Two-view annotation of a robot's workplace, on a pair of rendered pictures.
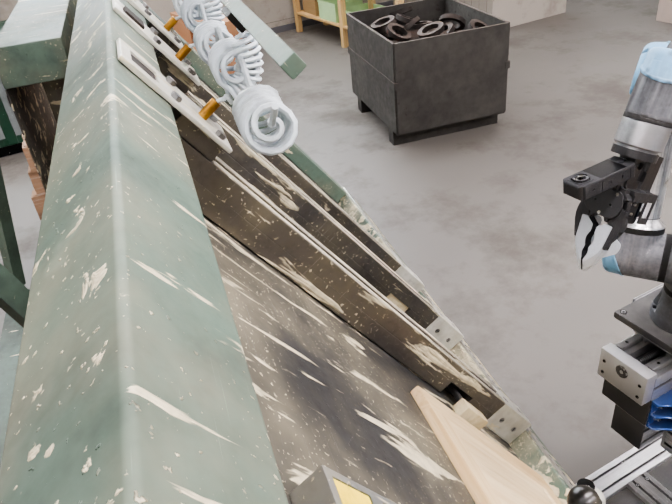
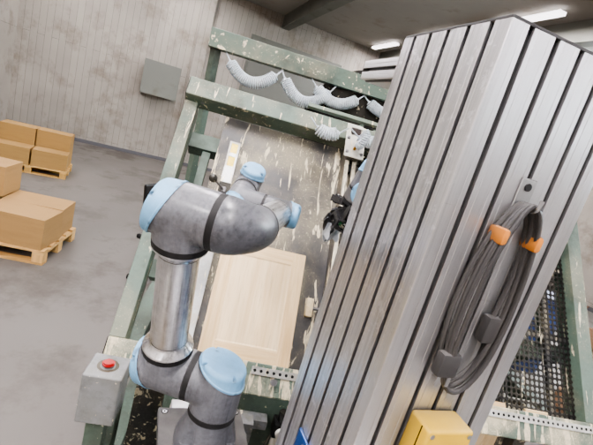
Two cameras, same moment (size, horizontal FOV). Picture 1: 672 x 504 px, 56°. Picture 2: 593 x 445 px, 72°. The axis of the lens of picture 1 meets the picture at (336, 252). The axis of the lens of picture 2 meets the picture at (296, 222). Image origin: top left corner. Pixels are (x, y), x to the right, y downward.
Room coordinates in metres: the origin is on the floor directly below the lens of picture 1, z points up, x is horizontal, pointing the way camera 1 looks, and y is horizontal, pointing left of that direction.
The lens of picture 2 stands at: (0.84, -1.89, 1.84)
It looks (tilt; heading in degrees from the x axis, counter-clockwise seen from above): 13 degrees down; 94
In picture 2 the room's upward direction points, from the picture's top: 16 degrees clockwise
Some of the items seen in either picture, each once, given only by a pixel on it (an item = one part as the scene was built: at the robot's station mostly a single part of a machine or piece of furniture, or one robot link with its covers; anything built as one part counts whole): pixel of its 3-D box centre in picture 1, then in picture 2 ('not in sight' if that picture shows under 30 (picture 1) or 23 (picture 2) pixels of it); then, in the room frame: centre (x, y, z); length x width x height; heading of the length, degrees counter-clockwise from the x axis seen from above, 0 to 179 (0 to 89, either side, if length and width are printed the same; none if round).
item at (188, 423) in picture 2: not in sight; (208, 423); (0.71, -1.04, 1.09); 0.15 x 0.15 x 0.10
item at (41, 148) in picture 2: not in sight; (34, 148); (-3.93, 4.11, 0.32); 1.08 x 0.80 x 0.64; 24
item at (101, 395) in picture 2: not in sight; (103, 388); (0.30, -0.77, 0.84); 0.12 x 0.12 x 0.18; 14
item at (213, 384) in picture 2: not in sight; (216, 381); (0.70, -1.04, 1.20); 0.13 x 0.12 x 0.14; 0
